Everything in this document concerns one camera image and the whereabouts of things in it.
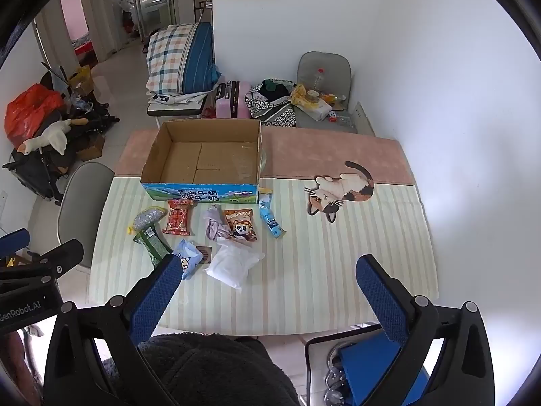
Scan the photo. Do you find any pale purple cloth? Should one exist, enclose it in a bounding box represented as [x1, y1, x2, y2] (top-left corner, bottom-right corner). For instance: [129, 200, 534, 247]
[205, 204, 231, 243]

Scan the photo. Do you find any grey padded chair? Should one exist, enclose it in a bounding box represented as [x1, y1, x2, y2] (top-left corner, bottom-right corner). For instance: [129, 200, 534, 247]
[293, 51, 358, 130]

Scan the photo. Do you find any blue cartoon tissue packet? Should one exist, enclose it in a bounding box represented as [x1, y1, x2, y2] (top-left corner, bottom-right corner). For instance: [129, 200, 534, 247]
[171, 239, 204, 280]

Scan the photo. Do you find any red plastic bag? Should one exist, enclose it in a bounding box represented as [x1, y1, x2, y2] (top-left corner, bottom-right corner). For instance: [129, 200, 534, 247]
[5, 84, 65, 149]

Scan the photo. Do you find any orange panda snack packet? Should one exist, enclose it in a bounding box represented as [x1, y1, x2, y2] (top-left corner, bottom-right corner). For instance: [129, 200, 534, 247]
[223, 208, 258, 243]

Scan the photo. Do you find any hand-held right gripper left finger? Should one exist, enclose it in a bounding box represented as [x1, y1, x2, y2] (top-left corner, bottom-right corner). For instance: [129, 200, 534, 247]
[44, 254, 183, 406]

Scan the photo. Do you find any pink suitcase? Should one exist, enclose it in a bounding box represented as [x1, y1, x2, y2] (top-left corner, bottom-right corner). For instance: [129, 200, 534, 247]
[215, 80, 253, 120]

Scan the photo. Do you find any white wrapped packet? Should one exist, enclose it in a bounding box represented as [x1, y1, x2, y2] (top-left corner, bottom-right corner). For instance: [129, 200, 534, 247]
[302, 99, 332, 120]

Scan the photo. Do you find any folded white sheet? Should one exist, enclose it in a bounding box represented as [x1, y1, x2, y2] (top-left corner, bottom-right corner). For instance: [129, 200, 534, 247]
[148, 90, 209, 105]

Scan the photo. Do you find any white plastic bag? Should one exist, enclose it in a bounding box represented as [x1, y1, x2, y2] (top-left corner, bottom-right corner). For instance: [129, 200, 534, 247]
[205, 239, 266, 292]

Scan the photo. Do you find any red snack packet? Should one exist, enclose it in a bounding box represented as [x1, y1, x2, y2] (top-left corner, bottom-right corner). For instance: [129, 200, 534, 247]
[163, 200, 194, 236]

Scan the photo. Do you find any steel scrubber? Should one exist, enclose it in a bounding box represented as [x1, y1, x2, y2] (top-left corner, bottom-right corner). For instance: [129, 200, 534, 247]
[128, 206, 166, 235]

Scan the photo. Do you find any yellow paper bag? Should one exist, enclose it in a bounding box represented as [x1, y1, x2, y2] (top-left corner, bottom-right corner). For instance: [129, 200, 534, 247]
[68, 65, 91, 94]

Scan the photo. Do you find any grey shell chair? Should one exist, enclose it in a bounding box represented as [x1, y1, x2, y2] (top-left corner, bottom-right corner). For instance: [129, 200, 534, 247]
[57, 161, 116, 269]

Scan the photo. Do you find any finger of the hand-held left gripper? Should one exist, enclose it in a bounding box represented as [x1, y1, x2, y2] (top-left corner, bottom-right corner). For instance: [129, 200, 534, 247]
[0, 239, 84, 282]
[0, 228, 31, 258]

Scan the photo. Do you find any green packet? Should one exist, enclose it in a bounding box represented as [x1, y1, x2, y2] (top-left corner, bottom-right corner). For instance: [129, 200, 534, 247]
[134, 227, 173, 267]

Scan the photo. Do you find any black folded stroller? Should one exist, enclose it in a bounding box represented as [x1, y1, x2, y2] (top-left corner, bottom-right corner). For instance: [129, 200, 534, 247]
[2, 61, 121, 206]

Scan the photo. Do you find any small brown cardboard box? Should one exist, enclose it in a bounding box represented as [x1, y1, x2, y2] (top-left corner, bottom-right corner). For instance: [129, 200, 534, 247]
[78, 133, 106, 161]

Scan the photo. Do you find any person's left forearm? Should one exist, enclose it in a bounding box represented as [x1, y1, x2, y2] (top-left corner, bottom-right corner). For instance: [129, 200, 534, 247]
[0, 330, 32, 390]

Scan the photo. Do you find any white slatted board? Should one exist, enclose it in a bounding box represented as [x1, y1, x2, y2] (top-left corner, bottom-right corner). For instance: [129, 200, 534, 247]
[353, 101, 376, 137]

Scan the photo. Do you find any striped cat print tablecloth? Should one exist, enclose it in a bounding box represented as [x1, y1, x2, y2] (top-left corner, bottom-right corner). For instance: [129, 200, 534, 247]
[87, 129, 440, 335]

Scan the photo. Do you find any person's dark fleece clothing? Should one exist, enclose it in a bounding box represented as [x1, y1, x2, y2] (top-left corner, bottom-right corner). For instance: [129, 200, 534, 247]
[137, 332, 301, 406]

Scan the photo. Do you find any glass sliding door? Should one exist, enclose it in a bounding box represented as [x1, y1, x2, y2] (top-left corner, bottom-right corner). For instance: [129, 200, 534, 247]
[105, 0, 176, 51]

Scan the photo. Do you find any yellow plastic bag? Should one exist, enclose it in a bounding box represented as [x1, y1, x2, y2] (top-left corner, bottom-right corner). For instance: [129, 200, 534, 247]
[291, 84, 315, 106]

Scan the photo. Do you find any plaid folded quilt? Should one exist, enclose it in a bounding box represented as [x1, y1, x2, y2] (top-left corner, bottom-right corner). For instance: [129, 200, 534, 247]
[146, 22, 222, 96]

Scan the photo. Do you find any light blue tube packet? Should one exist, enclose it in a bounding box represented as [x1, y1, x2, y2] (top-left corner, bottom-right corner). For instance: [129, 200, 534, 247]
[258, 192, 286, 240]

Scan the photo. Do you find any white goose plush toy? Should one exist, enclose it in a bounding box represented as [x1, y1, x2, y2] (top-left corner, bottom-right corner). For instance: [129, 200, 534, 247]
[16, 119, 87, 156]

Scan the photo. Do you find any black white patterned bag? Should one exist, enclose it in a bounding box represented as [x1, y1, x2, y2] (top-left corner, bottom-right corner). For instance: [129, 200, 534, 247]
[245, 78, 299, 128]

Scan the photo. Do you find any clear plastic bottle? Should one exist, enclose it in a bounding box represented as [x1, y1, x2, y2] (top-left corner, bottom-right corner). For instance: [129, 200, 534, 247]
[310, 68, 328, 94]

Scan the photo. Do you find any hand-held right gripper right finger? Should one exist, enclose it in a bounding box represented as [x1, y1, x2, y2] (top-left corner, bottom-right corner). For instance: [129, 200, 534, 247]
[356, 254, 508, 406]

